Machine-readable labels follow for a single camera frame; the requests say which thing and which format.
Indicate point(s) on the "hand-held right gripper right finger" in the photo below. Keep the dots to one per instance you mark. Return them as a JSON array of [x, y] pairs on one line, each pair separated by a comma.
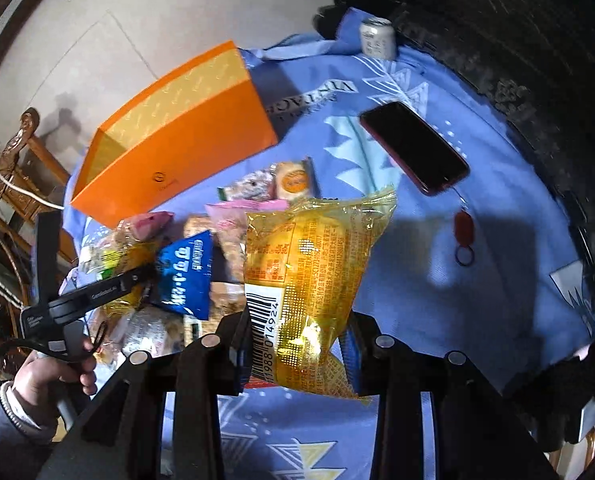
[[365, 342]]

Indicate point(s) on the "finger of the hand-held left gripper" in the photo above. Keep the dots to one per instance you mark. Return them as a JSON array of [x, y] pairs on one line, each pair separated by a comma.
[[120, 284]]

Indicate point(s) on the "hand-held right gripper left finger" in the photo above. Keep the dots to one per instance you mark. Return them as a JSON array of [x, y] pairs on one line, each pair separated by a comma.
[[241, 355]]

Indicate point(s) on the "blue snack packet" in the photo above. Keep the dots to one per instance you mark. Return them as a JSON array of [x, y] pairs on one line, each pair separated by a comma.
[[187, 272]]

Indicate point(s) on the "yellow bread snack packet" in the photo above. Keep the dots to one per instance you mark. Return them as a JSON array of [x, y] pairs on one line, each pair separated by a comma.
[[302, 280]]

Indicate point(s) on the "orange cardboard box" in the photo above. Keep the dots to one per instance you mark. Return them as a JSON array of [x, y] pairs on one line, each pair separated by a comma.
[[177, 150]]

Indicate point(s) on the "person's left forearm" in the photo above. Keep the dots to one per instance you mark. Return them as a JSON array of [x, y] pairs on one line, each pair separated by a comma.
[[2, 420]]

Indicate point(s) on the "person's left hand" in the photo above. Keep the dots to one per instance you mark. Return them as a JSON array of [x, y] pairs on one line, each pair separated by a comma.
[[37, 377]]

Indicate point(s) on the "yellow-green snack packet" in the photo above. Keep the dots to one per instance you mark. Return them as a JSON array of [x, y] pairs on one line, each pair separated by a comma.
[[112, 256]]

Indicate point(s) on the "clear wrapped snack packet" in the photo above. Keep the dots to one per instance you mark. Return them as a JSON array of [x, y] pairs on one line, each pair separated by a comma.
[[150, 329]]

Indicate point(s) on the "pink snack packet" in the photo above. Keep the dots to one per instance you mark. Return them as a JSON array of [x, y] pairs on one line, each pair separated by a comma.
[[150, 222], [232, 210]]

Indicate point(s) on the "carved wooden chair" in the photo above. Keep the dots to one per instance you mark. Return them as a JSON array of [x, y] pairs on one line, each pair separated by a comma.
[[22, 160]]

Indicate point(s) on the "speckled green-edged snack packet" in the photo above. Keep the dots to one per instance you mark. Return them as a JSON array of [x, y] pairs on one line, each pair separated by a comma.
[[250, 189]]

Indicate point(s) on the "blue printed cloth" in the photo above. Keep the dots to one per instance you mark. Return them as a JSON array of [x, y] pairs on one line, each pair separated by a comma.
[[502, 240]]

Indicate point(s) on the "orange round-logo cracker packet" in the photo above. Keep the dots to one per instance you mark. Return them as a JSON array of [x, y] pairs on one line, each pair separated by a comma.
[[292, 181]]

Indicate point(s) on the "black smartphone with red case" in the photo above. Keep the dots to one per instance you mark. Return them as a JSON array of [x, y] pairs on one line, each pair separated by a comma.
[[412, 147]]

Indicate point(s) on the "white drink can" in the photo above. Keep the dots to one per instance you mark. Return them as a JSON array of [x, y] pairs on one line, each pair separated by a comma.
[[377, 40]]

